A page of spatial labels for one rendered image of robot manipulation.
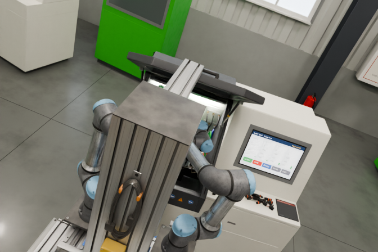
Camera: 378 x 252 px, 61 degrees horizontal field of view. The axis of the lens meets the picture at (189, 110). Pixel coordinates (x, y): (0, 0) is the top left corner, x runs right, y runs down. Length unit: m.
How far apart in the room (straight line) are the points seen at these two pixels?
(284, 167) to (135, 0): 3.22
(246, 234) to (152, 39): 3.14
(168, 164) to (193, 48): 5.28
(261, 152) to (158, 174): 1.46
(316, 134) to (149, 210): 1.56
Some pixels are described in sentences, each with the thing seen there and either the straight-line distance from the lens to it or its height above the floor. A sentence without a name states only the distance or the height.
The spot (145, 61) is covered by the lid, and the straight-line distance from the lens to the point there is 1.54.
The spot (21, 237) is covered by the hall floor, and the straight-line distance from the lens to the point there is 3.12.
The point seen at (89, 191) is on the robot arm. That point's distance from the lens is 1.77.
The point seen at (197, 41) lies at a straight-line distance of 6.15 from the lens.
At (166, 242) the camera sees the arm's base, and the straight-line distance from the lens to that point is 1.86.
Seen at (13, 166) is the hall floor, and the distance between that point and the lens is 3.61.
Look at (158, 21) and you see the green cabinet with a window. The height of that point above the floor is 1.07.
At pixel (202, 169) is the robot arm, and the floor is 1.64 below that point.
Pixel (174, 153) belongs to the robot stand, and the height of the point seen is 1.97.
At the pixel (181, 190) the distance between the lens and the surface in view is 2.32.
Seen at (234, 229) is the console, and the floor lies 0.74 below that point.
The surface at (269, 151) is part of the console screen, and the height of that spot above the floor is 1.30.
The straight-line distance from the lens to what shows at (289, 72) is 6.18.
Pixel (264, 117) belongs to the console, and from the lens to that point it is 2.32.
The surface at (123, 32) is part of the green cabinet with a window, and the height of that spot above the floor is 0.68.
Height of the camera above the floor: 2.61
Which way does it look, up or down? 32 degrees down
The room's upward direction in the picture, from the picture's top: 20 degrees clockwise
